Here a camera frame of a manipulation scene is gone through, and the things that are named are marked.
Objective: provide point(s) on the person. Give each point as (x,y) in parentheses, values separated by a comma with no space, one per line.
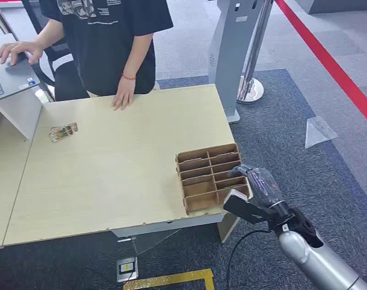
(110,48)

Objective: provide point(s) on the person's right forearm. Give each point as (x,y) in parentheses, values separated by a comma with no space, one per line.
(50,34)

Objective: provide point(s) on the person's left forearm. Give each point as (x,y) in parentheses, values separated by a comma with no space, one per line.
(136,56)

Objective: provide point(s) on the metal floor socket box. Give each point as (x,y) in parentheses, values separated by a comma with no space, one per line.
(127,269)

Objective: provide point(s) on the person's left hand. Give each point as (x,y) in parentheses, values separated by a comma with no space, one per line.
(124,94)

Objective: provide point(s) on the grey laptop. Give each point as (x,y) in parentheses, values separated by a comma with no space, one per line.
(13,78)

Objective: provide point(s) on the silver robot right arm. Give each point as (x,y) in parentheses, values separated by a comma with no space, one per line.
(316,260)

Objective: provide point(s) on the brown slotted wooden organizer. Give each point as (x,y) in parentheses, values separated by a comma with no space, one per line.
(201,188)

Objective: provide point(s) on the printed card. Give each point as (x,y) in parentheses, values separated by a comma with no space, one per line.
(63,132)

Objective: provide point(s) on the grey cabinet base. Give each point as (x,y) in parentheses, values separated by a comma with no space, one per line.
(337,5)

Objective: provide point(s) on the red barrier belt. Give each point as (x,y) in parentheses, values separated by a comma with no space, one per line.
(331,66)

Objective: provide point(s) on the grey kiosk stand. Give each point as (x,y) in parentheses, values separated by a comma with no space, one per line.
(228,60)

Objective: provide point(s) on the white laptop riser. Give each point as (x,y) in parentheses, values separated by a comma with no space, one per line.
(22,112)

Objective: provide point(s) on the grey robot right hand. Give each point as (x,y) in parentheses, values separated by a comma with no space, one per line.
(261,186)

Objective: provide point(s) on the dark blue carpet mat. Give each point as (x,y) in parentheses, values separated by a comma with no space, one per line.
(291,160)

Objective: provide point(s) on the chrome stanchion post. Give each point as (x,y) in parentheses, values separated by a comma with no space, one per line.
(255,48)

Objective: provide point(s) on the person's right hand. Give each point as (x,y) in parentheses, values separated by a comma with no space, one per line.
(19,49)

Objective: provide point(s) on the clear plastic triangle sheet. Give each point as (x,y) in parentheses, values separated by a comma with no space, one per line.
(317,132)

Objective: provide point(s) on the clear acrylic sheet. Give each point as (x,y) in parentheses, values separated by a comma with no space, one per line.
(149,240)

